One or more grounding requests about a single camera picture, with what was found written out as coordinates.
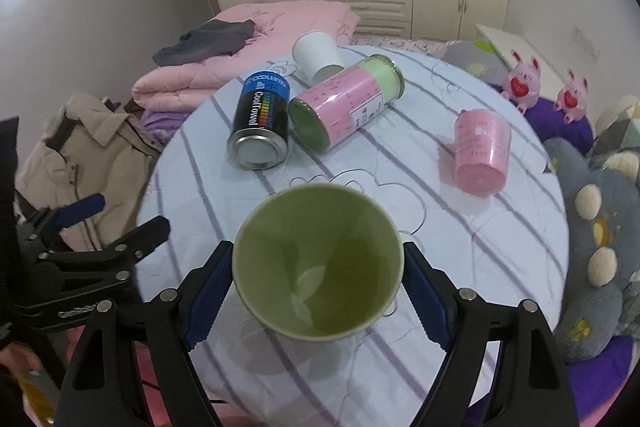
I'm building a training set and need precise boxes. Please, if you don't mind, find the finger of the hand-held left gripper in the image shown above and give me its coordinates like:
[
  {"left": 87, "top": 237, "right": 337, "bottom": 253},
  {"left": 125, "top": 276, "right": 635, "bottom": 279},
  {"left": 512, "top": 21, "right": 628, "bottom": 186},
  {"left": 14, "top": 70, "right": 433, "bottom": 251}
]
[
  {"left": 17, "top": 194, "right": 107, "bottom": 254},
  {"left": 30, "top": 215, "right": 172, "bottom": 304}
]

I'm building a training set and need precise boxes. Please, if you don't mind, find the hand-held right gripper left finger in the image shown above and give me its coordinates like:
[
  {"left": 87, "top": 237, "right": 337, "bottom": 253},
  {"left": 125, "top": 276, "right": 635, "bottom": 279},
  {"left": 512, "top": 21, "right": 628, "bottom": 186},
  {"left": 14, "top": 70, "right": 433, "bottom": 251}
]
[{"left": 52, "top": 241, "right": 235, "bottom": 427}]

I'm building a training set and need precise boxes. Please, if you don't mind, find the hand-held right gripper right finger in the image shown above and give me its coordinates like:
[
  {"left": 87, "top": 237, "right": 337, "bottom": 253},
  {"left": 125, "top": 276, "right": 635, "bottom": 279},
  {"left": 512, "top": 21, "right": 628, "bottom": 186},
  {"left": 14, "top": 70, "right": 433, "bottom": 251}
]
[{"left": 401, "top": 241, "right": 582, "bottom": 427}]

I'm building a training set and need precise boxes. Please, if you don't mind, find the green cup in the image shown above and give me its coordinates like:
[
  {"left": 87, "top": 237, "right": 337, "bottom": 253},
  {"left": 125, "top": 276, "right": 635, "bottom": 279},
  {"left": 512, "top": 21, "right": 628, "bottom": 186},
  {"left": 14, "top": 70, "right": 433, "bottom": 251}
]
[{"left": 231, "top": 185, "right": 405, "bottom": 341}]

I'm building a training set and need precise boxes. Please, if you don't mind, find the pink cup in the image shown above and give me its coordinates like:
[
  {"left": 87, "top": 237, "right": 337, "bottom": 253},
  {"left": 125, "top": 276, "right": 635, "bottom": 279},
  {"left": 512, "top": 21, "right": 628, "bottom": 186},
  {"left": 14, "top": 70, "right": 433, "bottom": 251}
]
[{"left": 453, "top": 108, "right": 513, "bottom": 196}]

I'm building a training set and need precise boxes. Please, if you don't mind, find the white cup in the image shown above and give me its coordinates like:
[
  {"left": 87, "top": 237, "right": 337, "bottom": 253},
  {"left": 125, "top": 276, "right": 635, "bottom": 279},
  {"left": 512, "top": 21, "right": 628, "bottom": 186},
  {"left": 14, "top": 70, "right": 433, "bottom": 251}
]
[{"left": 292, "top": 31, "right": 346, "bottom": 84}]

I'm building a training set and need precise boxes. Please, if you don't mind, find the beige jacket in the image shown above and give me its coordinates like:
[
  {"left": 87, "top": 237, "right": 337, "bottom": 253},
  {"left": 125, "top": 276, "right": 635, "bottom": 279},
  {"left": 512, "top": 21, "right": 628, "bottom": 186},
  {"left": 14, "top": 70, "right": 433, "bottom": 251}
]
[{"left": 15, "top": 93, "right": 166, "bottom": 253}]

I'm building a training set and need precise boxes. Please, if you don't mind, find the striped light blue tablecloth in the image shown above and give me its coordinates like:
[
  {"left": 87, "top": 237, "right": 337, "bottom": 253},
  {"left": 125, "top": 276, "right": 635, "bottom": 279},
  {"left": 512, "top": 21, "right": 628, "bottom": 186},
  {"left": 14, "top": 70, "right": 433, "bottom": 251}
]
[{"left": 135, "top": 44, "right": 568, "bottom": 427}]

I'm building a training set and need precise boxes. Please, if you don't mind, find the purple folded cloth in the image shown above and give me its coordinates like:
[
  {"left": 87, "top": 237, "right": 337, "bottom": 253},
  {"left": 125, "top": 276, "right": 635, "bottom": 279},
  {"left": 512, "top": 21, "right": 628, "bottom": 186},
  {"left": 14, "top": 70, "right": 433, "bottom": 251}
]
[{"left": 140, "top": 109, "right": 196, "bottom": 152}]

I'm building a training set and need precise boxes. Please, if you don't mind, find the black and blue can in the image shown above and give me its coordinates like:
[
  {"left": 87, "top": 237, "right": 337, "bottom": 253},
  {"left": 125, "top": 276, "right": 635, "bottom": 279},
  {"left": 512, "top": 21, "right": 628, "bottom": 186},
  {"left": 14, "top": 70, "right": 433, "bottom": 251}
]
[{"left": 227, "top": 70, "right": 292, "bottom": 170}]

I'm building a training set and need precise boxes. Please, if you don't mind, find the grey spotted plush toy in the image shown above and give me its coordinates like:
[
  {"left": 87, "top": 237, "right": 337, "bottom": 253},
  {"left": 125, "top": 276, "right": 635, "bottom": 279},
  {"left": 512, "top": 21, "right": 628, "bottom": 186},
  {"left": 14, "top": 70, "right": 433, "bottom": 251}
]
[{"left": 542, "top": 137, "right": 640, "bottom": 363}]

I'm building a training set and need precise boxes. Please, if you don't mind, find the grey garment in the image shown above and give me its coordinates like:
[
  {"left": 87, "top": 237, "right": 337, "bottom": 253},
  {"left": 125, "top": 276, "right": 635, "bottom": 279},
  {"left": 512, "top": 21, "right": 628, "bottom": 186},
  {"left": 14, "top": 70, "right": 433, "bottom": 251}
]
[{"left": 152, "top": 19, "right": 257, "bottom": 68}]

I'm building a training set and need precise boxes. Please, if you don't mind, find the pink and green can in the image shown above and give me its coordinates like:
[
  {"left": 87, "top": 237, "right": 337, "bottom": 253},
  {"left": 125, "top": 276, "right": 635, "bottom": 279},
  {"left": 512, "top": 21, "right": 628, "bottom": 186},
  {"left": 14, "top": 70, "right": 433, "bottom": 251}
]
[{"left": 287, "top": 54, "right": 405, "bottom": 154}]

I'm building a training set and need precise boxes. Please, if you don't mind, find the purple cushion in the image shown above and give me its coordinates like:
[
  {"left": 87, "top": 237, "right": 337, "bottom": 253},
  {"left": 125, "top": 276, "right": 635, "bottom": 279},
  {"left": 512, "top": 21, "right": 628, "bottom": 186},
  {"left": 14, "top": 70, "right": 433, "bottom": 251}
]
[{"left": 487, "top": 82, "right": 596, "bottom": 155}]

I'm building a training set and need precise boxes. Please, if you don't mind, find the pink pig plush toy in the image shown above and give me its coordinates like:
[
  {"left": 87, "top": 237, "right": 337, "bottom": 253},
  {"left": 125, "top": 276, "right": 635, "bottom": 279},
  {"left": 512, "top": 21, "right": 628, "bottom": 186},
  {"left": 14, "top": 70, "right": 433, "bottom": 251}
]
[
  {"left": 501, "top": 49, "right": 543, "bottom": 112},
  {"left": 552, "top": 68, "right": 591, "bottom": 124}
]

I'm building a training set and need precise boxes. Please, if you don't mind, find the grey round pillow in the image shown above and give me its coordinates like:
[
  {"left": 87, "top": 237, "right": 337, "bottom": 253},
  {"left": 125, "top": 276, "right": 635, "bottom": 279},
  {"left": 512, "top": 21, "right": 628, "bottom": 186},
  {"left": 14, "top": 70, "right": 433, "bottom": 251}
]
[{"left": 442, "top": 40, "right": 511, "bottom": 88}]

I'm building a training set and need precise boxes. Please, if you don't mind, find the patterned geometric pillow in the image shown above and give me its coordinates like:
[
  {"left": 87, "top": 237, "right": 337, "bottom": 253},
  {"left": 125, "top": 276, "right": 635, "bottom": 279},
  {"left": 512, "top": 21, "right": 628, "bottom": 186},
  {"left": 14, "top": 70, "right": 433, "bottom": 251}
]
[{"left": 587, "top": 95, "right": 640, "bottom": 182}]

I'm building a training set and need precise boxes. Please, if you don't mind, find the pink quilt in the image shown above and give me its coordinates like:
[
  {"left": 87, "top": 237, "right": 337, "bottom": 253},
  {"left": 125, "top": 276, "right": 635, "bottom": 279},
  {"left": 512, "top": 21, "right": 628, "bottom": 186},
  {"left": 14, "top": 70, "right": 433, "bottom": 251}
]
[{"left": 132, "top": 2, "right": 361, "bottom": 112}]

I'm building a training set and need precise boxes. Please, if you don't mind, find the white flat board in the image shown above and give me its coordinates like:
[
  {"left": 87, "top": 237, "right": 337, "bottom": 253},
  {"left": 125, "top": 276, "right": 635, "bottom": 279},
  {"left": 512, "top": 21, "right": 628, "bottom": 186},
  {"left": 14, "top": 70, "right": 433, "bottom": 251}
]
[{"left": 475, "top": 24, "right": 576, "bottom": 95}]

